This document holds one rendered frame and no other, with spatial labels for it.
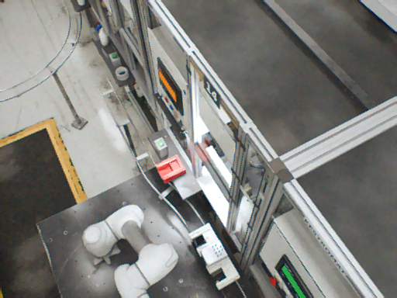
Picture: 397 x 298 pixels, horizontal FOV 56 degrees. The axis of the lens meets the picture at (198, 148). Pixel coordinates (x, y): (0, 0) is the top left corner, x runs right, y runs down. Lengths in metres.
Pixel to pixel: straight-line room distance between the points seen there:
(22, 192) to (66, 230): 1.14
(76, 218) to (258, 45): 1.74
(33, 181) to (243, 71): 2.68
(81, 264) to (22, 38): 3.14
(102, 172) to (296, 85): 2.48
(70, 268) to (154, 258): 0.89
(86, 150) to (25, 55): 1.54
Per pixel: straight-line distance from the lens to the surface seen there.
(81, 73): 4.39
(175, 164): 2.45
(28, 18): 5.27
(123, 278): 1.89
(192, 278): 2.48
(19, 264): 3.53
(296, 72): 1.52
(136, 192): 2.70
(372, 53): 1.68
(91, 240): 2.36
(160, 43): 1.88
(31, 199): 3.70
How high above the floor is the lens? 3.12
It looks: 60 degrees down
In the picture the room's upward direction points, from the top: 2 degrees counter-clockwise
